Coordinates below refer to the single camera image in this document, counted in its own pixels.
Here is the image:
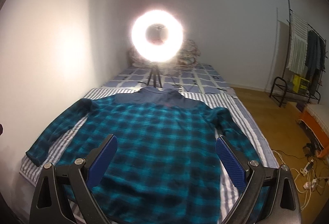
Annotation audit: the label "black tripod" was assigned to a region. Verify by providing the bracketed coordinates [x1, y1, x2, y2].
[147, 63, 162, 88]

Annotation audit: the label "black clothes rack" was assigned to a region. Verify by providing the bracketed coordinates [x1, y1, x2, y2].
[269, 1, 328, 108]

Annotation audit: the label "bright ring light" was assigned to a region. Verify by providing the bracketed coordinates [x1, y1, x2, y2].
[131, 10, 183, 63]

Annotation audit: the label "striped white hanging towel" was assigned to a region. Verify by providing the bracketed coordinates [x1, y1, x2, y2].
[286, 11, 308, 75]

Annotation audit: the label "striped blue white quilt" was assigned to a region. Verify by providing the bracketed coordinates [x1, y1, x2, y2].
[19, 86, 279, 224]

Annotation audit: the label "small black floor device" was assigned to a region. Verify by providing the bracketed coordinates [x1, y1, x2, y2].
[303, 143, 317, 157]

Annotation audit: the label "folded floral blankets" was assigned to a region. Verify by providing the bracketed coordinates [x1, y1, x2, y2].
[128, 39, 201, 69]

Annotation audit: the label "white power strip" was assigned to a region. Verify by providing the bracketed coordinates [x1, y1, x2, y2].
[301, 161, 313, 175]

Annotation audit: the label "teal plaid fleece jacket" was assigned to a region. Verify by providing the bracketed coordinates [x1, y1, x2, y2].
[25, 86, 268, 224]

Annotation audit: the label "blue checked bed sheet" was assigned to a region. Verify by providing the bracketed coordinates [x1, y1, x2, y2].
[103, 64, 236, 96]

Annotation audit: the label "yellow crate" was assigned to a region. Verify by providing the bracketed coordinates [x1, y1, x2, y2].
[292, 75, 309, 94]

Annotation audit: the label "orange covered box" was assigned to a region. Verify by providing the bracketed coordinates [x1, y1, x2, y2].
[299, 104, 328, 159]

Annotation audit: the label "dark hanging clothes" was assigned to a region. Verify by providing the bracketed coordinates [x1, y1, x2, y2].
[305, 30, 326, 95]

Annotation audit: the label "white cable on floor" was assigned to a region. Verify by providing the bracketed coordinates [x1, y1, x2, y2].
[272, 150, 329, 210]

